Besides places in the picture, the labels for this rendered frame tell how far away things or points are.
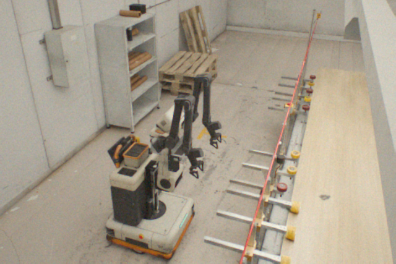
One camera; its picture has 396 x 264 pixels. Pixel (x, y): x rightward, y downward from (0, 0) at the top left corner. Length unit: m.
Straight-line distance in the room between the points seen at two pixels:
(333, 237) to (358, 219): 0.28
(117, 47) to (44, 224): 2.29
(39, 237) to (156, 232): 1.21
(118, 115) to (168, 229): 2.38
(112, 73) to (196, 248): 2.62
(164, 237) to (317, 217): 1.33
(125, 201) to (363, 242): 1.85
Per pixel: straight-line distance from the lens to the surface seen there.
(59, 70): 4.26
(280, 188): 2.84
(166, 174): 3.04
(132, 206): 3.21
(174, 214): 3.47
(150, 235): 3.31
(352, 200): 2.91
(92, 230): 3.84
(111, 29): 4.81
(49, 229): 3.98
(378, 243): 2.65
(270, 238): 2.85
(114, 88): 5.09
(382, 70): 0.62
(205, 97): 2.88
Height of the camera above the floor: 2.65
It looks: 28 degrees down
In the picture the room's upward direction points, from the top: 1 degrees clockwise
